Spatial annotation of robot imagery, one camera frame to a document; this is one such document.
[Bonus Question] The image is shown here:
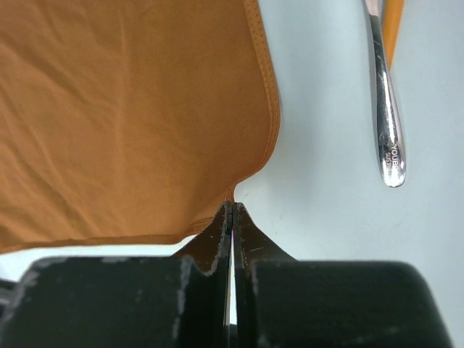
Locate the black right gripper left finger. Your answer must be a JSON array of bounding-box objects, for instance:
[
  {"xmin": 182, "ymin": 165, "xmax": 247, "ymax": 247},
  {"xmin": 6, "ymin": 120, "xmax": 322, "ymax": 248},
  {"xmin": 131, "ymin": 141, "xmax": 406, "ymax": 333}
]
[{"xmin": 1, "ymin": 202, "xmax": 232, "ymax": 347}]

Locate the silver metal fork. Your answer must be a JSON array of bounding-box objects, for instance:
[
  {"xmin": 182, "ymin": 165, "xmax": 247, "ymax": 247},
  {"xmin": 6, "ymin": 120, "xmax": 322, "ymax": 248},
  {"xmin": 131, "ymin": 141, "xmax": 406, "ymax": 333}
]
[{"xmin": 364, "ymin": 1, "xmax": 407, "ymax": 188}]

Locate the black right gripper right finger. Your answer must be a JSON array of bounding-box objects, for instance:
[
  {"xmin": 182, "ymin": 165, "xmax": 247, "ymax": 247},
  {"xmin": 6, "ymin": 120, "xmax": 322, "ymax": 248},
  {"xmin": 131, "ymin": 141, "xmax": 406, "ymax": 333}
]
[{"xmin": 233, "ymin": 203, "xmax": 452, "ymax": 347}]

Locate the orange plastic spoon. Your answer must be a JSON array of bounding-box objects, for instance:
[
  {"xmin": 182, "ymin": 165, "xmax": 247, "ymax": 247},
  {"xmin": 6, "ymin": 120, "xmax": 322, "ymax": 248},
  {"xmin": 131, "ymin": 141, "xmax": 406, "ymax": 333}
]
[{"xmin": 381, "ymin": 0, "xmax": 405, "ymax": 68}]

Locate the orange-brown cloth napkin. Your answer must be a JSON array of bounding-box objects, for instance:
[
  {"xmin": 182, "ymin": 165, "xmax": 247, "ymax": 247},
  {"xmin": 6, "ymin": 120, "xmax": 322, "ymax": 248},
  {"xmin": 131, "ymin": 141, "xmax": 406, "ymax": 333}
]
[{"xmin": 1, "ymin": 1, "xmax": 280, "ymax": 253}]

